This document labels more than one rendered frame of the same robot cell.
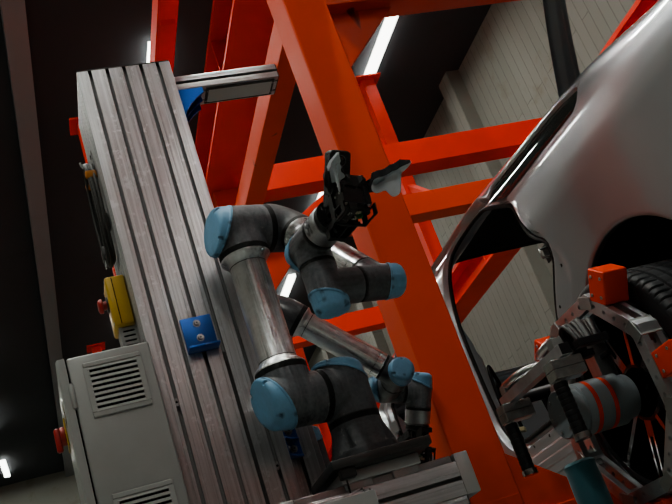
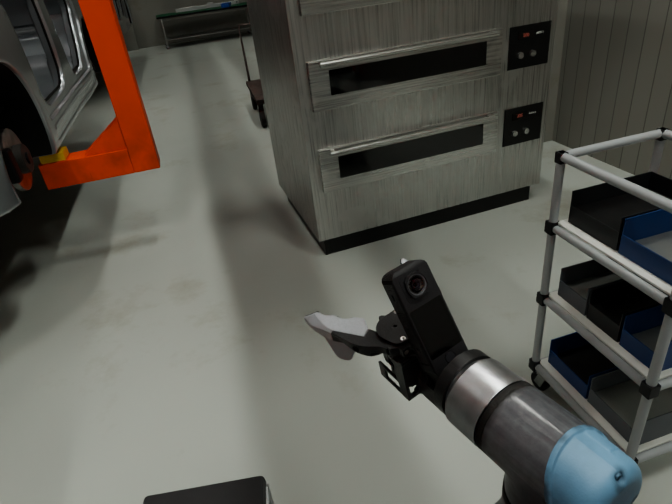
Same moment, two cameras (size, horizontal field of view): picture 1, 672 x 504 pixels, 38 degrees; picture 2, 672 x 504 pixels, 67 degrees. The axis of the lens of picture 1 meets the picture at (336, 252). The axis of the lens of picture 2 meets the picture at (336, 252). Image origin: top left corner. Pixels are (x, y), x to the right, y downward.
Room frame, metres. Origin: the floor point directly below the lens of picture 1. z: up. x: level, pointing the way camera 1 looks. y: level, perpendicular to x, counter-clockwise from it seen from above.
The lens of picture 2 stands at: (2.07, -0.08, 1.60)
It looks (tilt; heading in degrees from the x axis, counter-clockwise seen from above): 31 degrees down; 187
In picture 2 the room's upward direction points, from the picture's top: 7 degrees counter-clockwise
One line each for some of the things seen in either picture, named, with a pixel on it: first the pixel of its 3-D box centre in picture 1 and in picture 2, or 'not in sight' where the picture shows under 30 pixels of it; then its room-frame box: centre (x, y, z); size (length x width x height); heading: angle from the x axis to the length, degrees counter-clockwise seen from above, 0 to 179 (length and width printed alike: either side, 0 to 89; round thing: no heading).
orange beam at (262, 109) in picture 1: (262, 146); not in sight; (3.88, 0.15, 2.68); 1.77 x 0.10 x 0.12; 20
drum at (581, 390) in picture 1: (593, 405); not in sight; (2.58, -0.51, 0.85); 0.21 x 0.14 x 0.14; 110
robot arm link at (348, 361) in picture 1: (341, 390); not in sight; (2.08, 0.09, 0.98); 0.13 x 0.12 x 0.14; 125
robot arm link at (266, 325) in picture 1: (263, 312); not in sight; (2.01, 0.20, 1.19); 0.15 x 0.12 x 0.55; 125
